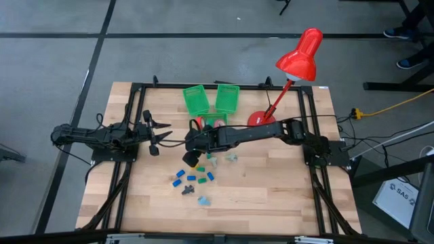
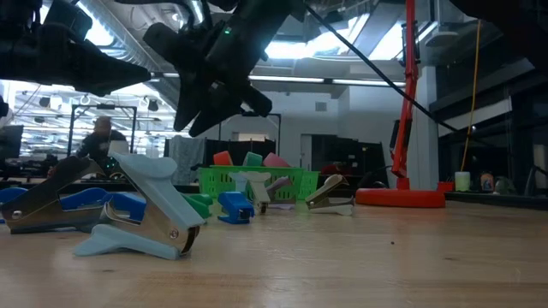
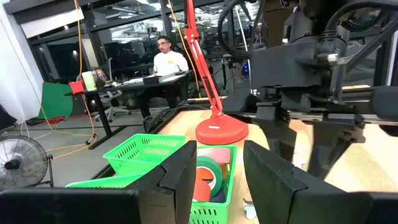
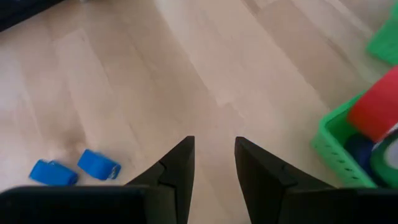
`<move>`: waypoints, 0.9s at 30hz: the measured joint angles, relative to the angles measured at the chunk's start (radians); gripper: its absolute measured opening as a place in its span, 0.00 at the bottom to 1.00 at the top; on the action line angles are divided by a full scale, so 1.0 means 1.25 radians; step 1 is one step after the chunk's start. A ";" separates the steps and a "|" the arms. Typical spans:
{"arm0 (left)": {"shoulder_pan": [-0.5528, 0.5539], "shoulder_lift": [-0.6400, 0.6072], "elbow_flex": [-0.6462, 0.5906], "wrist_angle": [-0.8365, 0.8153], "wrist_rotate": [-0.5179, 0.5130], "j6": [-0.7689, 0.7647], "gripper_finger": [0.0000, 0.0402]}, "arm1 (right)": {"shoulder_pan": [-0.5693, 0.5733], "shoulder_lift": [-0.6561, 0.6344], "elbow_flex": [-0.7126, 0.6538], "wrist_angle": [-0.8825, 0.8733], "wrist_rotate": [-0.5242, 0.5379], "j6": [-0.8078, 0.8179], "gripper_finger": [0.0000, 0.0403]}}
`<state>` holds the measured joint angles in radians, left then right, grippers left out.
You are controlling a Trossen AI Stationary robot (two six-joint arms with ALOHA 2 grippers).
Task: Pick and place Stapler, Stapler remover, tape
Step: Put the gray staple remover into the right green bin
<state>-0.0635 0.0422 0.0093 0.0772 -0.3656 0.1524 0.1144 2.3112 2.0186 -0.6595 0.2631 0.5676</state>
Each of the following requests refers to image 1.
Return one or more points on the black table leg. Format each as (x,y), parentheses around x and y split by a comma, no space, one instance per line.
(390,173)

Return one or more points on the yellow power plug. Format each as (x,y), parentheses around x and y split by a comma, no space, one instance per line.
(356,113)

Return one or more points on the grey metal foot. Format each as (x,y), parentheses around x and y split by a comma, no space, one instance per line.
(10,156)

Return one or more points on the white cardboard box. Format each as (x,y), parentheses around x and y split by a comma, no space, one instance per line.
(396,203)

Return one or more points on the red desk lamp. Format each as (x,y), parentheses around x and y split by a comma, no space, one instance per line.
(300,61)

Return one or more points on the silver bracket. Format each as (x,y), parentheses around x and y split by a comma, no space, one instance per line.
(122,239)
(313,240)

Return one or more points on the green plastic basket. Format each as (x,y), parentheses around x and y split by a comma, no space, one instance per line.
(212,118)
(195,98)
(227,98)

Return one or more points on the pink tape roll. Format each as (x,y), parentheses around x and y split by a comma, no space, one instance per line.
(221,122)

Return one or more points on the white metal bar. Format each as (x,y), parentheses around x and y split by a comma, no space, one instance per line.
(400,135)

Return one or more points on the person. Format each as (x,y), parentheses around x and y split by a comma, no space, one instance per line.
(425,54)

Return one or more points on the black desk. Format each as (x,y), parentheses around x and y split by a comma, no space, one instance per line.
(400,86)

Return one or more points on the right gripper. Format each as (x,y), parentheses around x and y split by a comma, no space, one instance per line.
(203,142)

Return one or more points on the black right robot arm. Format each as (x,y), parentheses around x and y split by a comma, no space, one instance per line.
(251,133)

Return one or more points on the green tape roll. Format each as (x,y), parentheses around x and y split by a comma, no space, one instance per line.
(209,122)

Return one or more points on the black staple remover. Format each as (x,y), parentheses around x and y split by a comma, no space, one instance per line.
(187,190)

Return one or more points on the grey-green staple remover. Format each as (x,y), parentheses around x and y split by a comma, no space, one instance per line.
(213,162)
(232,157)

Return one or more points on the red tape roll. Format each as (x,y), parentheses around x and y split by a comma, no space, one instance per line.
(200,121)

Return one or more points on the blue stapler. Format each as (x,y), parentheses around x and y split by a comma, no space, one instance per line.
(180,173)
(176,183)
(191,177)
(210,176)

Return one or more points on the blue shoe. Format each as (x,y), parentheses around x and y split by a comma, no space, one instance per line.
(408,63)
(396,33)

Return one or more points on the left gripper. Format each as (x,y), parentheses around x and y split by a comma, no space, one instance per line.
(146,132)

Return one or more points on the light blue staple remover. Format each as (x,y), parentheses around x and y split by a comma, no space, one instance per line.
(203,201)

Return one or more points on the black screen panel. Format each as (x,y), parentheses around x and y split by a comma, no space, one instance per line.
(424,210)

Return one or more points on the black stand leg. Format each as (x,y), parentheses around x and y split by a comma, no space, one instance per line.
(284,8)

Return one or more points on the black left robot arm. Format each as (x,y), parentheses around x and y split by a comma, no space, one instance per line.
(84,135)

